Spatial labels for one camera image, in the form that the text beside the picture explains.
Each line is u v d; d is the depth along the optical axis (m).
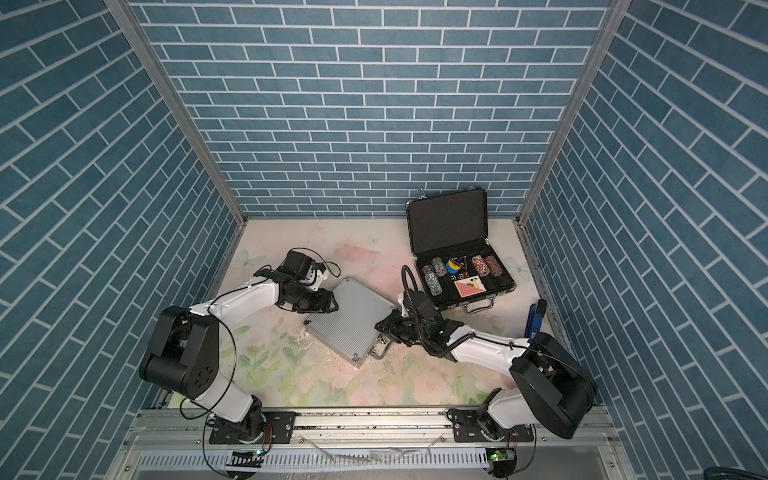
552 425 0.46
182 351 0.45
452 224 1.03
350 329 0.83
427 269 1.02
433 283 0.97
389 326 0.74
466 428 0.74
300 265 0.75
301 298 0.76
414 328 0.65
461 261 1.05
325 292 0.81
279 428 0.74
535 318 0.92
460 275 1.02
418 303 0.65
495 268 1.02
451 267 1.04
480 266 1.02
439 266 1.02
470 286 0.99
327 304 0.82
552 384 0.43
